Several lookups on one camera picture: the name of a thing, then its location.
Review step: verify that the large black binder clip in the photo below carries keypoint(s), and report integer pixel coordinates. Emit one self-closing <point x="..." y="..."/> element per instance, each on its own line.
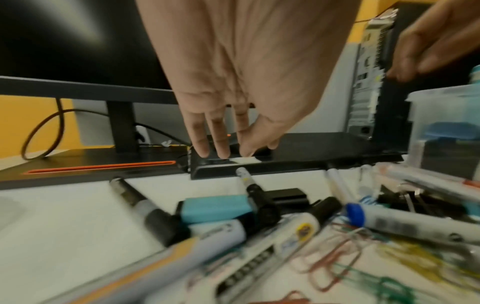
<point x="423" y="200"/>

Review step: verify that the slim white pen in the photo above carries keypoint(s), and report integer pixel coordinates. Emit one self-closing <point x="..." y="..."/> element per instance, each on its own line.
<point x="341" y="185"/>

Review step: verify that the white marker with grey print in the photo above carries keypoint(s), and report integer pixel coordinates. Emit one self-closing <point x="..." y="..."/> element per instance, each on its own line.
<point x="221" y="233"/>

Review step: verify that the grey and orange pen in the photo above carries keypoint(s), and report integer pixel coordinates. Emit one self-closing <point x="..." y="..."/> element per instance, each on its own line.
<point x="150" y="270"/>

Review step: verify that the black desktop computer tower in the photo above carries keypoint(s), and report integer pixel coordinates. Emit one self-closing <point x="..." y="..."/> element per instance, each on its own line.
<point x="390" y="112"/>

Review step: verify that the person's right hand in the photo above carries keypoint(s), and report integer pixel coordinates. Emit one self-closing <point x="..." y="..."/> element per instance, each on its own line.
<point x="442" y="32"/>

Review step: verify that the white marker with yellow label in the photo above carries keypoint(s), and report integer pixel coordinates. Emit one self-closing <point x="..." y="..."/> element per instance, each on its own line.
<point x="277" y="243"/>

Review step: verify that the light blue highlighter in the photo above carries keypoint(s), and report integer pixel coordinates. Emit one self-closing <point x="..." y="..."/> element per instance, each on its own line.
<point x="213" y="207"/>

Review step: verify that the white marker with orange band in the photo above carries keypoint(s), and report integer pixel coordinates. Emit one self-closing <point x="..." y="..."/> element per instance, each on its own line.
<point x="431" y="181"/>

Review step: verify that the pile of coloured paper clips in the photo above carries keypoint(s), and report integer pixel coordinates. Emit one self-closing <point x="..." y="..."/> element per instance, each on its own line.
<point x="375" y="267"/>

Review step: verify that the clear plastic storage container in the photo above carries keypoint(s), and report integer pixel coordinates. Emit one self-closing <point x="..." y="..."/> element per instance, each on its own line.
<point x="446" y="127"/>

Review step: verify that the small black binder clip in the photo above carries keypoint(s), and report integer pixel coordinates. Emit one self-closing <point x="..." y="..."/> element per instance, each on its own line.
<point x="290" y="197"/>

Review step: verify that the white marker with blue cap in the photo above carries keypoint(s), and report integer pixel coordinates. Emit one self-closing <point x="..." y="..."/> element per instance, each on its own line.
<point x="401" y="224"/>

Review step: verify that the person's left hand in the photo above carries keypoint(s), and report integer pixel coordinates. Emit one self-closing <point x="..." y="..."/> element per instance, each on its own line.
<point x="240" y="59"/>

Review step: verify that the grey marker with black cap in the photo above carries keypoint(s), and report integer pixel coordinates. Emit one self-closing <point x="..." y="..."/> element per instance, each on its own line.
<point x="142" y="204"/>

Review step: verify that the black marker with white tip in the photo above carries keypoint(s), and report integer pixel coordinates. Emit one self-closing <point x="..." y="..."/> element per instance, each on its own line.
<point x="260" y="202"/>

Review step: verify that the black computer monitor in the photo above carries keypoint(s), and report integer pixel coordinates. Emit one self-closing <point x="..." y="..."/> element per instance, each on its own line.
<point x="75" y="44"/>

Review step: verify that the flat black electronic device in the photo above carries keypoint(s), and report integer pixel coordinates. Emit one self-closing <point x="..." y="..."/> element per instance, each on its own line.
<point x="318" y="151"/>

